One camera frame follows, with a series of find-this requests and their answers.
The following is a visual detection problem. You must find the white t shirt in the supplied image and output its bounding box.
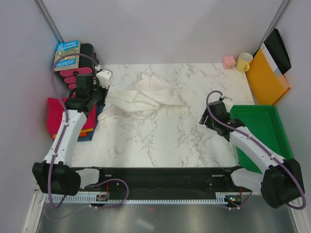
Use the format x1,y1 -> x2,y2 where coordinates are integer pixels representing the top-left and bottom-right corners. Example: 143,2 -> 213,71
98,73 -> 189,121

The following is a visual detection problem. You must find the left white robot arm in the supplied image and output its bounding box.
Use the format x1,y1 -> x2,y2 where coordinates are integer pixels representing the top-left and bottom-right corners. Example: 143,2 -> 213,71
32,70 -> 112,196

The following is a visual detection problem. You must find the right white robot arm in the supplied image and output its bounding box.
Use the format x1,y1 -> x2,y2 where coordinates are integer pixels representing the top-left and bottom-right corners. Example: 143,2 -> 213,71
199,98 -> 307,210

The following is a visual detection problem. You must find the blue folded t shirt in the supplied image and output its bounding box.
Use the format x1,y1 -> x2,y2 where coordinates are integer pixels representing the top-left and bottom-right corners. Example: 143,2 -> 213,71
47,103 -> 103,141

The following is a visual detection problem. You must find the black pink drawer organizer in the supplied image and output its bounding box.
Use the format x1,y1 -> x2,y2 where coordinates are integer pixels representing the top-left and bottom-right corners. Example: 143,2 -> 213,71
59,43 -> 99,89

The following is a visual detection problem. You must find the orange folded t shirt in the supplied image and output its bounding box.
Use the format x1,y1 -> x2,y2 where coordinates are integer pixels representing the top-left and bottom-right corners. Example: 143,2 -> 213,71
52,128 -> 94,140

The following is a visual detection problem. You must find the blue treehouse book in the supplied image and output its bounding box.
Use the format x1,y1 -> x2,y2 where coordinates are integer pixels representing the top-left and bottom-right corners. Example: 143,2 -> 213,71
54,40 -> 80,71

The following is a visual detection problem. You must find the red folded t shirt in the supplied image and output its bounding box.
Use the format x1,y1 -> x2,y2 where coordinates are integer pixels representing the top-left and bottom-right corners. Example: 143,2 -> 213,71
47,98 -> 97,135

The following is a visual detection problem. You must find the pink plug cube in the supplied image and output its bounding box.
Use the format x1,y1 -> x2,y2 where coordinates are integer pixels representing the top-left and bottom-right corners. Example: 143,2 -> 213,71
222,56 -> 236,69

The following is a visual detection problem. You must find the green plastic tray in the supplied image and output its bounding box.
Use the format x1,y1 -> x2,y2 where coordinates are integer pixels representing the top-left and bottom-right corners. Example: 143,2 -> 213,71
230,105 -> 293,159

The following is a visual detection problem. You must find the yellow mug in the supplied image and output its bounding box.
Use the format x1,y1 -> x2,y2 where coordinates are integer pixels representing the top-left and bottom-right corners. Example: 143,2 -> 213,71
236,52 -> 253,72

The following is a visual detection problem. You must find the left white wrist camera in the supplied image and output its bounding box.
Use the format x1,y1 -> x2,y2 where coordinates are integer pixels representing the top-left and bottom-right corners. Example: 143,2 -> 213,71
96,69 -> 113,88

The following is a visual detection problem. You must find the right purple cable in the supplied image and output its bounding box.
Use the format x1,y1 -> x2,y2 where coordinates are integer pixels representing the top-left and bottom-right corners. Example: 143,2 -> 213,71
206,91 -> 307,211

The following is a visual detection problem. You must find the purple cable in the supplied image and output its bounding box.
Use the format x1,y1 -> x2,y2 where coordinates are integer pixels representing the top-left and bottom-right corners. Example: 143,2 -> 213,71
43,53 -> 129,220
206,91 -> 307,211

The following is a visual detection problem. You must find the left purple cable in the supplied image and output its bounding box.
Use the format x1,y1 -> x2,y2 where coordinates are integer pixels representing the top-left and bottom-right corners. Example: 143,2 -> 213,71
43,53 -> 129,220

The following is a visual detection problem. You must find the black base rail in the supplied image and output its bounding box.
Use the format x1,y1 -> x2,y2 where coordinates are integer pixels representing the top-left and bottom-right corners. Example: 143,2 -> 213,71
84,167 -> 248,200

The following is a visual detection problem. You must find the white slotted cable duct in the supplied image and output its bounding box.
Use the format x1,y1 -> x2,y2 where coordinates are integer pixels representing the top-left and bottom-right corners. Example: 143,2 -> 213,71
45,193 -> 251,204

